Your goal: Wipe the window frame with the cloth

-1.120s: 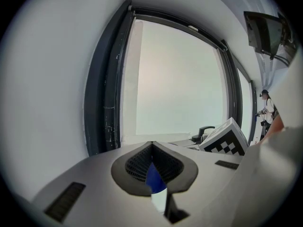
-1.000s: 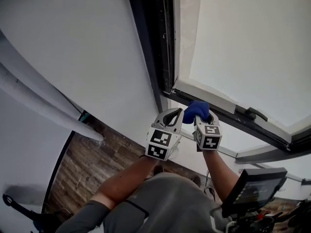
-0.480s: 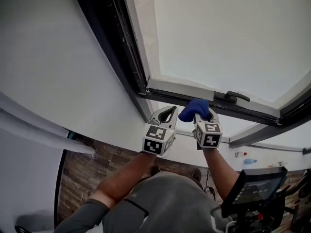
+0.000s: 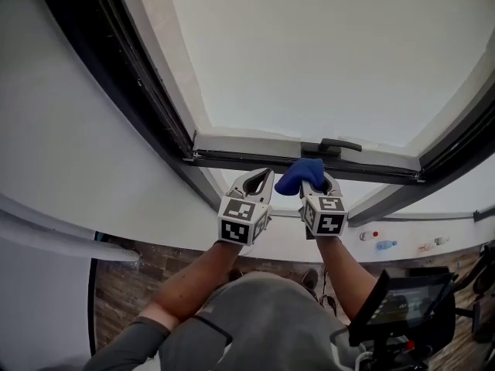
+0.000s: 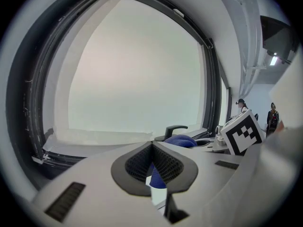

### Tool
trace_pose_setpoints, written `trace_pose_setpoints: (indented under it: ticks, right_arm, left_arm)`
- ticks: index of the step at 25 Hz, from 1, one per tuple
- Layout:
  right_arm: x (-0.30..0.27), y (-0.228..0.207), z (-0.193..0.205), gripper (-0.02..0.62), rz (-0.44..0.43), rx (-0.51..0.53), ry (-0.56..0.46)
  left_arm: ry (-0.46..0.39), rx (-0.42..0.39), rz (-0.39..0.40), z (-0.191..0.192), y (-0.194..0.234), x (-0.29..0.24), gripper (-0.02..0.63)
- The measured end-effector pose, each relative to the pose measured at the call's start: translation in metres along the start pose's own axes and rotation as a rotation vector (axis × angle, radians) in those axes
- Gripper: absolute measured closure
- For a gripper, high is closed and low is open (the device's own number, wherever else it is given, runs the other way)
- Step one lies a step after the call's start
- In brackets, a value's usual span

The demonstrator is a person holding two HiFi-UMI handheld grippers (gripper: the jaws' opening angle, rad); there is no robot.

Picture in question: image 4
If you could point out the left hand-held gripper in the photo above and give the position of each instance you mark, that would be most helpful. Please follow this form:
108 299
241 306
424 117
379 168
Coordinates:
239 219

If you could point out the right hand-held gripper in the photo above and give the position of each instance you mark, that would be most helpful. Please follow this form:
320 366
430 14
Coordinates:
325 216

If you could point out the blue cloth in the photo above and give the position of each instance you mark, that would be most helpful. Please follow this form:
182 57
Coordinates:
301 176

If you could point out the dark window frame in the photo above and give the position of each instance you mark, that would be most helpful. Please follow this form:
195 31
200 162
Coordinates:
267 160

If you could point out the person's right forearm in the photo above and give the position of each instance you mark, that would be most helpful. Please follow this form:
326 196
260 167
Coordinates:
342 273

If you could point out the person's left forearm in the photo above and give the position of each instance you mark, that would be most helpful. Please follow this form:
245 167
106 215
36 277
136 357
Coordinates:
193 284

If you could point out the clear bottle with red cap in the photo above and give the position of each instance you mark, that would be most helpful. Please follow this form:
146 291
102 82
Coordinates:
368 235

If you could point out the blue plastic bottle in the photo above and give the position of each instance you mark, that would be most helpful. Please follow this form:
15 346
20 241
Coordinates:
386 245

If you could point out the person's left shoe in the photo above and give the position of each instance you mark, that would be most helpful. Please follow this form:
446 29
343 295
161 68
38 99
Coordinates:
235 276

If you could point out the person's shoe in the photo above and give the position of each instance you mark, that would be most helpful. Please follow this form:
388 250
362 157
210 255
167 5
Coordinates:
235 276
310 280

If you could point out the person's right shoe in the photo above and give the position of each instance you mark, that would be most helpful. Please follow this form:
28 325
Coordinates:
310 280

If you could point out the small white and red bottle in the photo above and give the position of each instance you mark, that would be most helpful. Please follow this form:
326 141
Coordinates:
426 247

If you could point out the small clear bottle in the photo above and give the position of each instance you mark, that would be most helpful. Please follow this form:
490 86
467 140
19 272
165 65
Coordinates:
441 240

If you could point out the person's grey shirt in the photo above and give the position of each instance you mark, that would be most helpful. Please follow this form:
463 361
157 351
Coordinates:
263 323

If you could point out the black monitor screen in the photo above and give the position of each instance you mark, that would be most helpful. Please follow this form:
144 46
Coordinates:
406 300

